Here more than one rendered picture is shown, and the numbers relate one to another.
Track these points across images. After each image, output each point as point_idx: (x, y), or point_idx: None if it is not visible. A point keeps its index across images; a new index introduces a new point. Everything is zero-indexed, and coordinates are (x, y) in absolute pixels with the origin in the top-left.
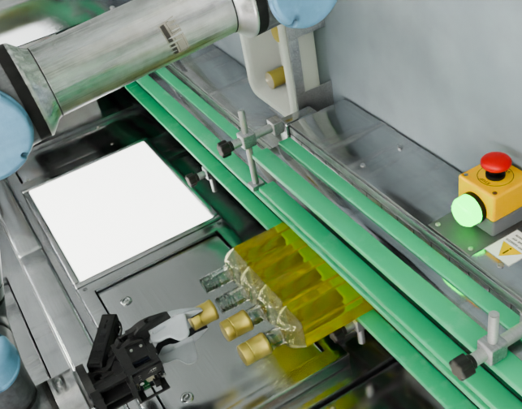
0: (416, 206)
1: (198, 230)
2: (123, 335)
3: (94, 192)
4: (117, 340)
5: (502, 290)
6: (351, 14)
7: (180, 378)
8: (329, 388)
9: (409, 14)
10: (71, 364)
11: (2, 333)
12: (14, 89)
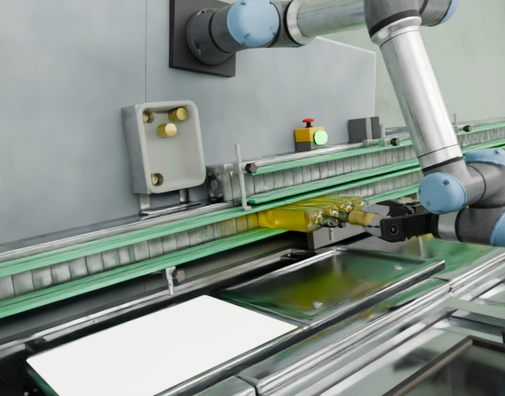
0: (307, 151)
1: (225, 295)
2: (401, 207)
3: (130, 363)
4: (408, 206)
5: (353, 145)
6: (204, 104)
7: (383, 272)
8: None
9: (243, 85)
10: (399, 306)
11: None
12: None
